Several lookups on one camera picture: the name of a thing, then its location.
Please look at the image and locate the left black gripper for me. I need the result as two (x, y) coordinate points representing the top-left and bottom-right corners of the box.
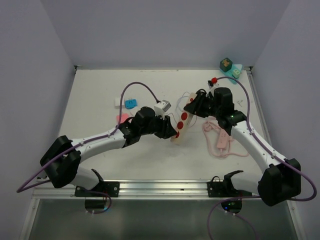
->
(139, 111), (177, 139)

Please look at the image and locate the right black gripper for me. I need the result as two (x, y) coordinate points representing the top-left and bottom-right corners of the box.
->
(183, 91), (221, 119)

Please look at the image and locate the beige power strip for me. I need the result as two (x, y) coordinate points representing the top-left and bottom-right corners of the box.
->
(171, 92), (197, 145)

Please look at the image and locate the pink power strip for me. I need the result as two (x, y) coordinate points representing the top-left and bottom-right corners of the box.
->
(202, 120), (250, 159)

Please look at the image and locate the blue adapter plug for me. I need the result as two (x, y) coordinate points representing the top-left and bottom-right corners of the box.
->
(124, 99), (138, 110)

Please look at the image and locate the pink adapter plug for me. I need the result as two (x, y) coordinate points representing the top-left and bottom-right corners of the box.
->
(116, 113), (130, 123)

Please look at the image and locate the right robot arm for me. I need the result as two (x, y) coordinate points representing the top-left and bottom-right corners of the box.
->
(183, 87), (301, 207)

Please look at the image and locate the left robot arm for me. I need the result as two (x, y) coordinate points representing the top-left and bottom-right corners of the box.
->
(40, 107), (177, 197)

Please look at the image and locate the teal power strip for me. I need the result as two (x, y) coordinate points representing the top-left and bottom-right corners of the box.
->
(222, 64), (243, 80)

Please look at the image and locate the dark green cube charger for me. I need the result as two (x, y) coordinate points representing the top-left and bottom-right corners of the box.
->
(219, 57), (233, 73)

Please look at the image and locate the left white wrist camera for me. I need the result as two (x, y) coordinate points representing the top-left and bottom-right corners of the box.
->
(153, 100), (172, 119)

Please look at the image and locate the aluminium rail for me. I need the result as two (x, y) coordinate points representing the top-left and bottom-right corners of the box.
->
(32, 173), (258, 200)

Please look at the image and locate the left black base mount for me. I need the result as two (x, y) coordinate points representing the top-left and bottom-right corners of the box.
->
(72, 169), (120, 198)

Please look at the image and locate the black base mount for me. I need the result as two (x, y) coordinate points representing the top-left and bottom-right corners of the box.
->
(206, 170), (252, 198)
(72, 169), (120, 198)

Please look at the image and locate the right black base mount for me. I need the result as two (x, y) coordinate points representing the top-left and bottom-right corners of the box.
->
(206, 170), (252, 198)

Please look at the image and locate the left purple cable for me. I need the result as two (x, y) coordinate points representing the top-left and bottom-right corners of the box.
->
(16, 81), (160, 193)

